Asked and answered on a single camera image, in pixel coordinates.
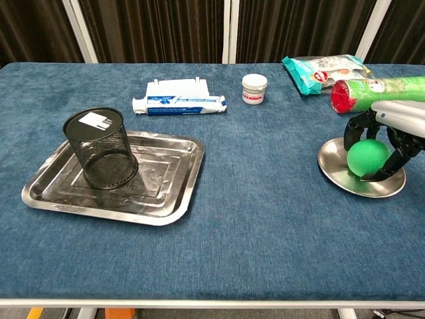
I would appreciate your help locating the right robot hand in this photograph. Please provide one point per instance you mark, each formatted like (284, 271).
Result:
(405, 116)

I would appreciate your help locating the green foam ball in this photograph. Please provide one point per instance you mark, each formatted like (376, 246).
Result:
(368, 157)

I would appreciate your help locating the black mesh pen cup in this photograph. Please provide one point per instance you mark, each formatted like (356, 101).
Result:
(101, 149)

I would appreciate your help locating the green chips can red lid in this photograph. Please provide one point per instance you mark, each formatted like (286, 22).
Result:
(362, 93)

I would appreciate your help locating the dark brown curtain panel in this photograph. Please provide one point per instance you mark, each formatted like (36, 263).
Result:
(405, 33)
(30, 30)
(299, 30)
(156, 30)

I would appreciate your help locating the round steel plate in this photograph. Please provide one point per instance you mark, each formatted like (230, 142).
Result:
(332, 163)

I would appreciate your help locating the teal snack bag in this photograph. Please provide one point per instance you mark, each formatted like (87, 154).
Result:
(303, 76)

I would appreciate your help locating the small white jar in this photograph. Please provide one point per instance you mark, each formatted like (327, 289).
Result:
(254, 89)

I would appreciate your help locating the blue table cloth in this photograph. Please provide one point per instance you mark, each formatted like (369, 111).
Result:
(249, 239)

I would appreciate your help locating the white blue toothpaste tube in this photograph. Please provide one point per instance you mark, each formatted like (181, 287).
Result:
(179, 105)

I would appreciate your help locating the white plastic box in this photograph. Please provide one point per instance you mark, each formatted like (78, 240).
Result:
(176, 87)

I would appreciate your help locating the rectangular steel tray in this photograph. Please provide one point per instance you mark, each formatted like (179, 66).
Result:
(166, 199)

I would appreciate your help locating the orange box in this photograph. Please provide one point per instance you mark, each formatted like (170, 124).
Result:
(119, 314)

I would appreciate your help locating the white partition post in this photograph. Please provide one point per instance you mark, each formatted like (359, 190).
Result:
(375, 30)
(230, 33)
(81, 33)

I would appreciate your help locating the white table frame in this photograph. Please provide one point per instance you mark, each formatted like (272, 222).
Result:
(212, 303)

